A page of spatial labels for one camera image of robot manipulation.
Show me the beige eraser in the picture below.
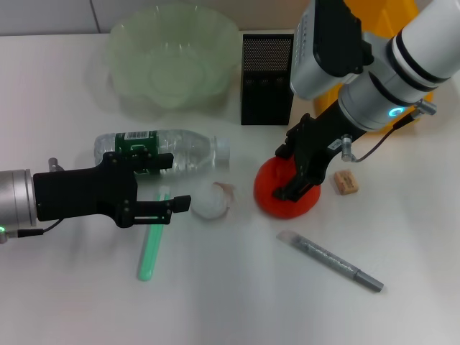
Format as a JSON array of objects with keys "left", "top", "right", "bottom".
[{"left": 333, "top": 170, "right": 360, "bottom": 197}]

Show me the right gripper cable with plugs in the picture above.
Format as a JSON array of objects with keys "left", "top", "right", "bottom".
[{"left": 339, "top": 98, "right": 438, "bottom": 165}]

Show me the white garlic bulb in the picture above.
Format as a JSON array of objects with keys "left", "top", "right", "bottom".
[{"left": 190, "top": 181, "right": 236, "bottom": 220}]

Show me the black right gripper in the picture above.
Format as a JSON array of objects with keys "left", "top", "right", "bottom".
[{"left": 272, "top": 101, "right": 366, "bottom": 203}]

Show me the grey marker pen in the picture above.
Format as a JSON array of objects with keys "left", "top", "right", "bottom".
[{"left": 275, "top": 229, "right": 385, "bottom": 294}]

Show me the black mesh pen holder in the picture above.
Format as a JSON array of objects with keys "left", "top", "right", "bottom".
[{"left": 240, "top": 33, "right": 296, "bottom": 126}]

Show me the green pen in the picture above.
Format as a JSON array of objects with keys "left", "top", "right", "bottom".
[{"left": 136, "top": 186, "right": 172, "bottom": 282}]

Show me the left gripper cable with plugs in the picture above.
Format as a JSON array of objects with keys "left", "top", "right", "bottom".
[{"left": 0, "top": 157, "right": 64, "bottom": 245}]

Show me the yellow plastic bin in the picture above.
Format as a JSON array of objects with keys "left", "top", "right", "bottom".
[{"left": 312, "top": 0, "right": 436, "bottom": 134}]

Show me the pale green glass bowl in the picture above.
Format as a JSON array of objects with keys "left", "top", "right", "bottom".
[{"left": 107, "top": 2, "right": 242, "bottom": 109}]

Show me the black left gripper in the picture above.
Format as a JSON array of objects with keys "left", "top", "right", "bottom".
[{"left": 32, "top": 149, "right": 193, "bottom": 229}]

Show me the gripper cable with plugs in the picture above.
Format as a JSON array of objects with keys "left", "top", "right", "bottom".
[
  {"left": 0, "top": 157, "right": 64, "bottom": 245},
  {"left": 339, "top": 98, "right": 438, "bottom": 165}
]

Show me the clear water bottle green label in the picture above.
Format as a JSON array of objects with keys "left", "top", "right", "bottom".
[{"left": 93, "top": 129, "right": 231, "bottom": 179}]

